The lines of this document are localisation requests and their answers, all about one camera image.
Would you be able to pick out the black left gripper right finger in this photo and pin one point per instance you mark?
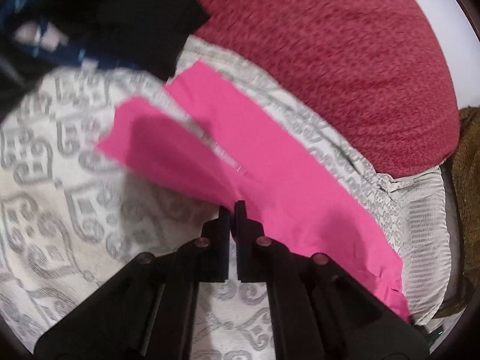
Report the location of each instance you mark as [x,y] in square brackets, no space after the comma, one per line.
[317,310]

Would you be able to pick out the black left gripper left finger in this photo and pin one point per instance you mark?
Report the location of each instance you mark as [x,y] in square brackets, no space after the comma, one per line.
[147,309]

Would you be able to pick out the pink pant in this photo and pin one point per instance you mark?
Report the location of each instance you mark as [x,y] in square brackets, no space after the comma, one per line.
[298,202]

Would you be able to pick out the white grey patterned bedsheet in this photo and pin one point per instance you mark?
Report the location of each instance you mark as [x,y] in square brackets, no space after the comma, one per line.
[71,218]

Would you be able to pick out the brown leopard fuzzy blanket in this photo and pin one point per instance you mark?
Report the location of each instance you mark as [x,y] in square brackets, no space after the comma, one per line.
[464,168]

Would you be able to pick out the red patterned blanket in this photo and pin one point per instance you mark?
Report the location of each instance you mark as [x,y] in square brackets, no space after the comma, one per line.
[373,69]

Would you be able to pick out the blue white patterned cloth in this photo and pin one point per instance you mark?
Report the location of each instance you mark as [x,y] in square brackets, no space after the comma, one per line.
[39,38]

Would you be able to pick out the black cloth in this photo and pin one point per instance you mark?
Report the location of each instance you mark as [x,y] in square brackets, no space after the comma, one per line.
[149,33]

